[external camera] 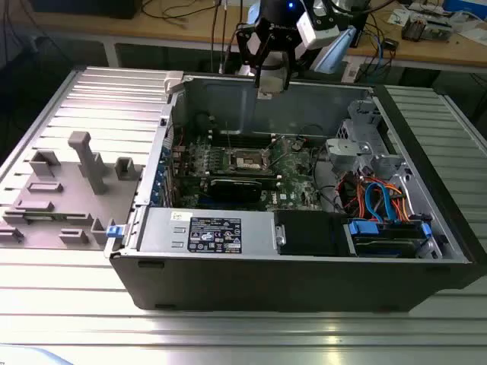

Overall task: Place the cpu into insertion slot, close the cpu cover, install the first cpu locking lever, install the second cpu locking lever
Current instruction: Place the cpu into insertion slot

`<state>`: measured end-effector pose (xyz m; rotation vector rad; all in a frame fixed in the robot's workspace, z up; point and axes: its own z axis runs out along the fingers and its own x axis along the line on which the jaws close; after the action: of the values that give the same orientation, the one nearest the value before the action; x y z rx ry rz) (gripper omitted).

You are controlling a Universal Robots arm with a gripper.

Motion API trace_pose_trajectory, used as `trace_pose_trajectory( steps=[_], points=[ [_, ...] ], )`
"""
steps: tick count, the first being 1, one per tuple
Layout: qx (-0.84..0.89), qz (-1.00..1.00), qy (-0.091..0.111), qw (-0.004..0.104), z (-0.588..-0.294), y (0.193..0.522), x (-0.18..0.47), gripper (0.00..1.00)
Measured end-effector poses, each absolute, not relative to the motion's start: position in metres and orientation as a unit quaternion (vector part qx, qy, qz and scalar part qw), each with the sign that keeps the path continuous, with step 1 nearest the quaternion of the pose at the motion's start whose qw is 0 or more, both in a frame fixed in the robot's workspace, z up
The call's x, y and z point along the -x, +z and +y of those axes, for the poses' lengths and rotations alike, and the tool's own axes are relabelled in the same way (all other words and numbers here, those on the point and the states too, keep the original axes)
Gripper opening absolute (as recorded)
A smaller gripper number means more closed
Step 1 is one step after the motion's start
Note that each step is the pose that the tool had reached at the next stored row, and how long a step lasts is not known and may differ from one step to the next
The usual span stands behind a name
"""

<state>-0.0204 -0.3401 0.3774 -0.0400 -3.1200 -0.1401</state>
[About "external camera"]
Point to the grey electronic device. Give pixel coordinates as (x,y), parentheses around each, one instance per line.
(439,30)

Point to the wooden desk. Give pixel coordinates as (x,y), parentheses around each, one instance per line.
(437,51)

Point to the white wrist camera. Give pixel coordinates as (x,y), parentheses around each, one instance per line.
(317,30)

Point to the black RAM slot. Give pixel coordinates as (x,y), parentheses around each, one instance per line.
(198,178)
(247,145)
(213,172)

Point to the pale blue rounded object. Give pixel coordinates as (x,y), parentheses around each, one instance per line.
(30,357)

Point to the CPU socket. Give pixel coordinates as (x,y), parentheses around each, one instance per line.
(243,161)

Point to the black graphics card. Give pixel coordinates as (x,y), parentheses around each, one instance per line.
(236,190)

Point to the green motherboard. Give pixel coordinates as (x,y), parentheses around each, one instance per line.
(293,178)

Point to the grey metal drive cage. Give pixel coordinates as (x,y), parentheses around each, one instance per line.
(342,152)

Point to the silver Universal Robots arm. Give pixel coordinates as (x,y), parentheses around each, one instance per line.
(335,53)

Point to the small black box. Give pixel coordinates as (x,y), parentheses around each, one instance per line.
(390,43)

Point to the black finned heat sink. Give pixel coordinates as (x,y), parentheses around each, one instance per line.
(412,30)

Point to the silver CPU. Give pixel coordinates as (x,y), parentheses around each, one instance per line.
(271,84)

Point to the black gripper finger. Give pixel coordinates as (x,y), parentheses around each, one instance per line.
(291,45)
(249,32)

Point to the white paper sheet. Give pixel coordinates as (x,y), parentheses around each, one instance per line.
(399,17)

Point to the hard disk in blue carrier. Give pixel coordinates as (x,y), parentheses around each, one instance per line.
(365,228)

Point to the grey power supply unit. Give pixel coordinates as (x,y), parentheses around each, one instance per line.
(163,235)

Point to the white paper tag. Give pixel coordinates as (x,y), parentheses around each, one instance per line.
(353,74)

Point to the black disk bay cover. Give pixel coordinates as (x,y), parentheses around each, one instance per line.
(304,232)

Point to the grey parts rack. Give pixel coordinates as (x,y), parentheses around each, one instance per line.
(68,205)

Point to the dark box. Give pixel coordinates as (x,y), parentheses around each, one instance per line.
(83,7)

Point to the blue case latch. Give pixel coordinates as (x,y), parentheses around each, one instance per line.
(115,232)

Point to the black open PC case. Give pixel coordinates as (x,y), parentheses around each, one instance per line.
(266,281)

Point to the blue box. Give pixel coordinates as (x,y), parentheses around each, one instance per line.
(464,5)

